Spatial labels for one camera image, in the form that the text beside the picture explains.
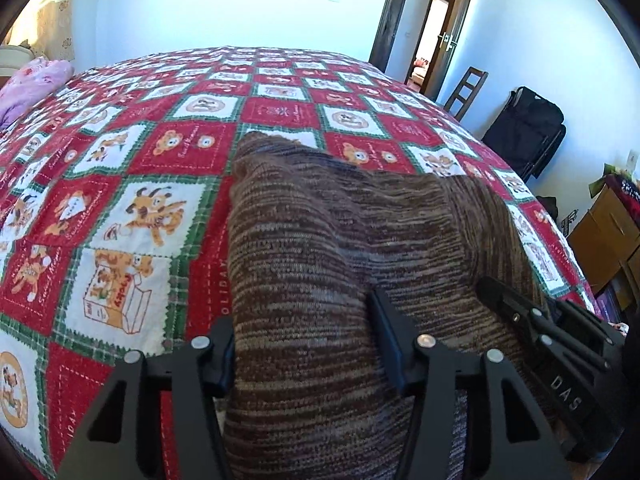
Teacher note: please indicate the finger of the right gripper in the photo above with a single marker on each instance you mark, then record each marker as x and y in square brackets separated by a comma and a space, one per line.
[560, 362]
[583, 325]

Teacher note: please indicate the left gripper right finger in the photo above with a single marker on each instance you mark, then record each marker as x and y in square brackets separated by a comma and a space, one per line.
[474, 403]

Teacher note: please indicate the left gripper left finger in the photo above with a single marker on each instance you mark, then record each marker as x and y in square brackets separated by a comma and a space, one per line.
[120, 436]

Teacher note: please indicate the brown knitted sweater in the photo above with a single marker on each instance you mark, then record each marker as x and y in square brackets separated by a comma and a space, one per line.
[309, 236]

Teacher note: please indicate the cardboard box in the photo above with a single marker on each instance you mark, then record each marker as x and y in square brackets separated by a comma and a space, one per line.
[605, 243]

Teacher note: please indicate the black bag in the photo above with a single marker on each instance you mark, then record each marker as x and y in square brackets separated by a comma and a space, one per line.
[527, 132]

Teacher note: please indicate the red patchwork bear bedspread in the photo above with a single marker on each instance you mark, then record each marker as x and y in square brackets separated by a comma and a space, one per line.
[115, 194]

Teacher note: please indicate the wooden door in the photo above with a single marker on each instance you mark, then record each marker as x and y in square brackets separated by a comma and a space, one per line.
[446, 43]

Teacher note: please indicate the pink floral pillow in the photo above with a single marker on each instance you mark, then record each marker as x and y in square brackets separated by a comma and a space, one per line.
[30, 84]

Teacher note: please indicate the cream bed headboard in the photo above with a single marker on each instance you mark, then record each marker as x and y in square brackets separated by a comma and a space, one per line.
[12, 58]

